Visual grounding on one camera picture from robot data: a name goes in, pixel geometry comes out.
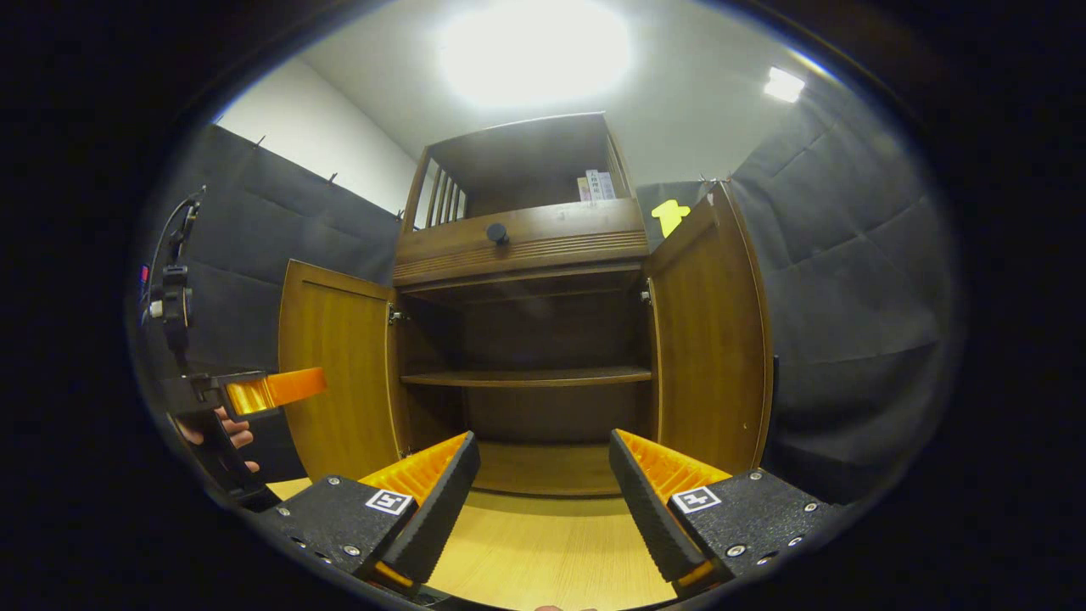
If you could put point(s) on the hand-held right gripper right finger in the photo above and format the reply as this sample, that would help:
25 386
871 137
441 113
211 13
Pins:
645 509

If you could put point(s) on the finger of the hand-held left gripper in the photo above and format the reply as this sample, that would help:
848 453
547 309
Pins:
280 390

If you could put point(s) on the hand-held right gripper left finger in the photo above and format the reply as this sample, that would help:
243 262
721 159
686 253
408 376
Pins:
445 509

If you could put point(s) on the wooden shoe cabinet door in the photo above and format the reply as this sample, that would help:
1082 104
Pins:
339 373
713 339

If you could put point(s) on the wooden double-door shoe cabinet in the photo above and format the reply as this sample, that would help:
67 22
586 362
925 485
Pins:
526 161

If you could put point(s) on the wooden inner cabinet shelf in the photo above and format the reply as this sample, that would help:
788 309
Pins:
526 377

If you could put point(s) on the black backdrop cloth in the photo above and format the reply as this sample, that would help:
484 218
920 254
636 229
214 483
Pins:
254 221
848 280

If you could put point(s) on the round black drawer knob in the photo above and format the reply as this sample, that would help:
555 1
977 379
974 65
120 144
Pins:
497 234

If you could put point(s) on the large ceiling light panel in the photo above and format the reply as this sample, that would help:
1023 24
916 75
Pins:
534 51

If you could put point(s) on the small ceiling light panel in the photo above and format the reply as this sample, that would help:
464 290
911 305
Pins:
784 85

